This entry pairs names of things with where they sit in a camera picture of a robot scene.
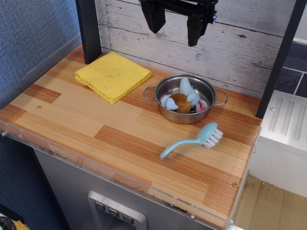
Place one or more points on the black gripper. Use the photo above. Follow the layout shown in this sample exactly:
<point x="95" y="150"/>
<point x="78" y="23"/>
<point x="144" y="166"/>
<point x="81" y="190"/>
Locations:
<point x="200" y="12"/>

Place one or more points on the blue brown plush toy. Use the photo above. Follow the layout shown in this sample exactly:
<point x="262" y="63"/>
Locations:
<point x="187" y="100"/>

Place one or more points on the stainless steel pan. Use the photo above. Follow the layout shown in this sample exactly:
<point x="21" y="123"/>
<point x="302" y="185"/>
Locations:
<point x="170" y="85"/>

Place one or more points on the yellow folded cloth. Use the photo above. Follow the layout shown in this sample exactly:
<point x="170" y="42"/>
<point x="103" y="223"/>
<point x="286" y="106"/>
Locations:
<point x="112" y="76"/>

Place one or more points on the light blue dish brush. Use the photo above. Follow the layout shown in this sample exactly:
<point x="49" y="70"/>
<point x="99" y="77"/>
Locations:
<point x="208" y="136"/>

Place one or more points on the white toy sink drainboard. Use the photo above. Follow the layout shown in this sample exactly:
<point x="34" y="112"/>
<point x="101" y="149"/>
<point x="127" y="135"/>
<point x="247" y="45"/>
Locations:
<point x="280" y="152"/>

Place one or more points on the clear acrylic table edge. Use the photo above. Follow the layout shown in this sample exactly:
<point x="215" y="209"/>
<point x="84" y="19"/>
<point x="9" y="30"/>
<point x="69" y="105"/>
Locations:
<point x="220" y="170"/>

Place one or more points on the grey cabinet with dispenser panel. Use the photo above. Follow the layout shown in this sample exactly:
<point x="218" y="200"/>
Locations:
<point x="130" y="195"/>

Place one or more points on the yellow object bottom left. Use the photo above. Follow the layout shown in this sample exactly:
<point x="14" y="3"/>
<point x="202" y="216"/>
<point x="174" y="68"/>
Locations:
<point x="18" y="225"/>

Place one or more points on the dark left vertical post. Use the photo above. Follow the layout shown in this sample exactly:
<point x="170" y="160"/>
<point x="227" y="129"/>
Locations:
<point x="89" y="30"/>

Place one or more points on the dark vertical post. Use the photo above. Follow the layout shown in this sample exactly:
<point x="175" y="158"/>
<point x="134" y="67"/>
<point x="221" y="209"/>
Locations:
<point x="89" y="30"/>
<point x="291" y="29"/>

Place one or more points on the dark right vertical post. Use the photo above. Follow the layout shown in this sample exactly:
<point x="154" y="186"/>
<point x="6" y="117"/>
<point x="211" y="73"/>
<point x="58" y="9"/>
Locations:
<point x="291" y="29"/>

